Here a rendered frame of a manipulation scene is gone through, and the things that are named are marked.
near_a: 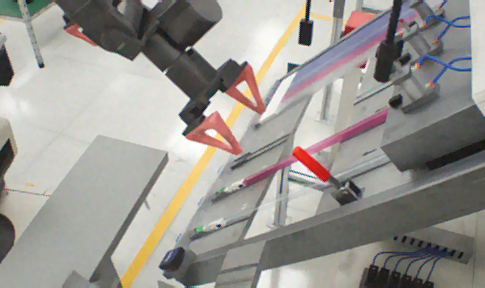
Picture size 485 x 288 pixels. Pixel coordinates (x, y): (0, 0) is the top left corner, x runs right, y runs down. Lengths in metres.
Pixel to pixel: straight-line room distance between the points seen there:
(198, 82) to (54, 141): 1.82
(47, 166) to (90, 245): 1.17
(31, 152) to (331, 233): 1.95
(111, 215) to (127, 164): 0.18
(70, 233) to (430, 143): 0.91
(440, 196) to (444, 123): 0.08
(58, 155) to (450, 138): 2.01
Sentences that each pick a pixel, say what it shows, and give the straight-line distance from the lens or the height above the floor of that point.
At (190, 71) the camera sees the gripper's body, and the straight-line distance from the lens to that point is 0.63.
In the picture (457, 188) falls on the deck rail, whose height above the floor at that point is 1.16.
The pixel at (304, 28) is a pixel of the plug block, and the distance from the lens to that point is 0.77.
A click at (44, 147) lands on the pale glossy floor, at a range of 2.40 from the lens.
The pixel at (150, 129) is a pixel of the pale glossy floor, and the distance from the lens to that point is 2.32.
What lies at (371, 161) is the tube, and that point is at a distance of 0.64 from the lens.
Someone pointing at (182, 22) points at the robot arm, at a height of 1.24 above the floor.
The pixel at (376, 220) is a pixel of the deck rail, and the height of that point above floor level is 1.06.
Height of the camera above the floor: 1.52
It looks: 44 degrees down
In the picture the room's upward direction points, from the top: straight up
